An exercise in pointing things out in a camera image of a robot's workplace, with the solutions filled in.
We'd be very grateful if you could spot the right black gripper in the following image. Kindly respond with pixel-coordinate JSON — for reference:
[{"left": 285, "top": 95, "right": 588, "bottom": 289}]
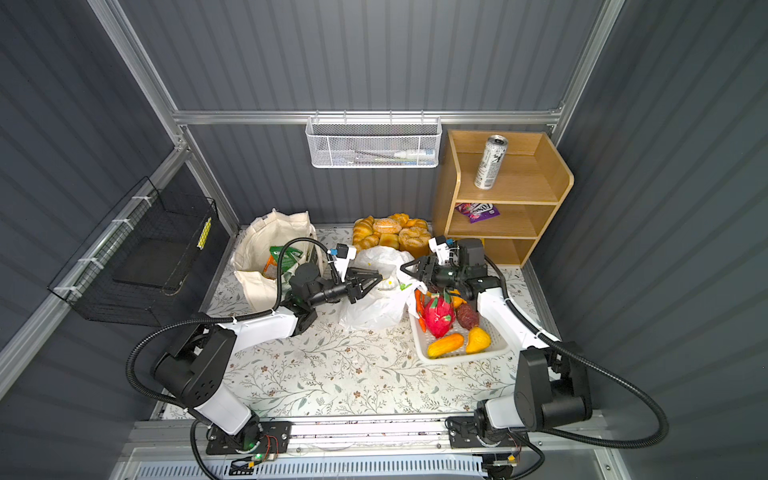
[{"left": 402, "top": 257, "right": 466, "bottom": 292}]

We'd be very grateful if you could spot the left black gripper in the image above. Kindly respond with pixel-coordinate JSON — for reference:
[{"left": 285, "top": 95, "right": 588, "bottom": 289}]
[{"left": 308, "top": 267, "right": 381, "bottom": 312}]

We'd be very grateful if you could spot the white lemon-print plastic bag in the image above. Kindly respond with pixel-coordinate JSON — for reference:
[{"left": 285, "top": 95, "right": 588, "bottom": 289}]
[{"left": 339, "top": 246, "right": 424, "bottom": 331}]

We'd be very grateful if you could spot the green candy bag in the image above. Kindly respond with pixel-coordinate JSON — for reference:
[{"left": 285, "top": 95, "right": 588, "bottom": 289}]
[{"left": 269, "top": 246, "right": 304, "bottom": 275}]

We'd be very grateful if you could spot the cream canvas tote bag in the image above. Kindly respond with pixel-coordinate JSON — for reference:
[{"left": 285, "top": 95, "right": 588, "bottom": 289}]
[{"left": 231, "top": 210, "right": 319, "bottom": 312}]

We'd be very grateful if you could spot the white plastic produce basket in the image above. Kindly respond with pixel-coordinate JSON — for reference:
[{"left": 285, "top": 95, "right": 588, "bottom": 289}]
[{"left": 405, "top": 282, "right": 511, "bottom": 364}]

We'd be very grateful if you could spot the orange pink candy bag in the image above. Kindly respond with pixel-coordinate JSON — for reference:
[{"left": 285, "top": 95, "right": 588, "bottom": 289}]
[{"left": 262, "top": 254, "right": 279, "bottom": 280}]

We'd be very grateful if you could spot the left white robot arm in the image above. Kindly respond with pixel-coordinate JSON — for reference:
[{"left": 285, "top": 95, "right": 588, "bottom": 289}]
[{"left": 152, "top": 263, "right": 383, "bottom": 436}]

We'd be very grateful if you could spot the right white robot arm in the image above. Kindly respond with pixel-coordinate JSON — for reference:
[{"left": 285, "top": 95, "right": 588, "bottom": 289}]
[{"left": 400, "top": 237, "right": 593, "bottom": 432}]

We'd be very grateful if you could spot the pink dragon fruit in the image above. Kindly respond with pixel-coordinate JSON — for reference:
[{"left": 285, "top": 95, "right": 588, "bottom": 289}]
[{"left": 422, "top": 291, "right": 455, "bottom": 338}]

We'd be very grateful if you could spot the dark red passion fruit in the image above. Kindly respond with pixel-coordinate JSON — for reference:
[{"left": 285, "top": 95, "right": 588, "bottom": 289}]
[{"left": 456, "top": 303, "right": 480, "bottom": 330}]

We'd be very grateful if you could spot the yellow corn cob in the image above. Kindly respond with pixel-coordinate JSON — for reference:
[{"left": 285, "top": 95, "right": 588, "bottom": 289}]
[{"left": 427, "top": 333, "right": 465, "bottom": 359}]

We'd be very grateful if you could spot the purple snack packet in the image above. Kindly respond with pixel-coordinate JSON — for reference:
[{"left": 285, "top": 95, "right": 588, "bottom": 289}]
[{"left": 455, "top": 203, "right": 501, "bottom": 224}]

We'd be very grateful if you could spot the yellow pear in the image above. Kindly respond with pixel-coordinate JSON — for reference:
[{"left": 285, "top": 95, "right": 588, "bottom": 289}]
[{"left": 465, "top": 327, "right": 492, "bottom": 355}]

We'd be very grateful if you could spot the toothpaste tube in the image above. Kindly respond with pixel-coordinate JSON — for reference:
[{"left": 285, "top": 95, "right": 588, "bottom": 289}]
[{"left": 352, "top": 148, "right": 437, "bottom": 166}]

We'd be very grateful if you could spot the right silver drink can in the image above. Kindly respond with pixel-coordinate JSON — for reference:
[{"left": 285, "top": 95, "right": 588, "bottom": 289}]
[{"left": 474, "top": 135, "right": 508, "bottom": 190}]

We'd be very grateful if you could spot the wooden shelf unit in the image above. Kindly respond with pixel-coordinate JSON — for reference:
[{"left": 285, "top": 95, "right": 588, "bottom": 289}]
[{"left": 432, "top": 130, "right": 574, "bottom": 267}]

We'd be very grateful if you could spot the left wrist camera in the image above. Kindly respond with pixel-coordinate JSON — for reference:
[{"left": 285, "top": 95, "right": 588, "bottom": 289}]
[{"left": 330, "top": 243, "right": 357, "bottom": 282}]

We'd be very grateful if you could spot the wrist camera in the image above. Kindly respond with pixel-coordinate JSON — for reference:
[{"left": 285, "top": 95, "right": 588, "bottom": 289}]
[
  {"left": 330, "top": 243, "right": 357, "bottom": 282},
  {"left": 428, "top": 236, "right": 458, "bottom": 266}
]

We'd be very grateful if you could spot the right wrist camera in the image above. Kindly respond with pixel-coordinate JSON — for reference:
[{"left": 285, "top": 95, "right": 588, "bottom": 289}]
[{"left": 428, "top": 236, "right": 458, "bottom": 266}]

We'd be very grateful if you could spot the white wire wall basket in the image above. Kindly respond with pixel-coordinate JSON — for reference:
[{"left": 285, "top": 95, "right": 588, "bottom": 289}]
[{"left": 305, "top": 116, "right": 443, "bottom": 169}]

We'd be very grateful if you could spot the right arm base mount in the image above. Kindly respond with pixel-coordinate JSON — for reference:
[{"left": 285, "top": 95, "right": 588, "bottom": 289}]
[{"left": 444, "top": 413, "right": 522, "bottom": 449}]

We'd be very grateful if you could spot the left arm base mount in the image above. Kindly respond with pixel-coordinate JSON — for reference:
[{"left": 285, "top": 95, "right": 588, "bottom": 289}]
[{"left": 205, "top": 420, "right": 294, "bottom": 459}]

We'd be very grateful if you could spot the black wire wall basket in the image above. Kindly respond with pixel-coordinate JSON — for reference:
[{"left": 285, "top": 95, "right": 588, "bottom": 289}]
[{"left": 48, "top": 182, "right": 218, "bottom": 327}]

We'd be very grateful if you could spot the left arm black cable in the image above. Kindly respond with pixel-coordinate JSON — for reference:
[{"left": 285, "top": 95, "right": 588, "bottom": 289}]
[{"left": 124, "top": 236, "right": 343, "bottom": 409}]

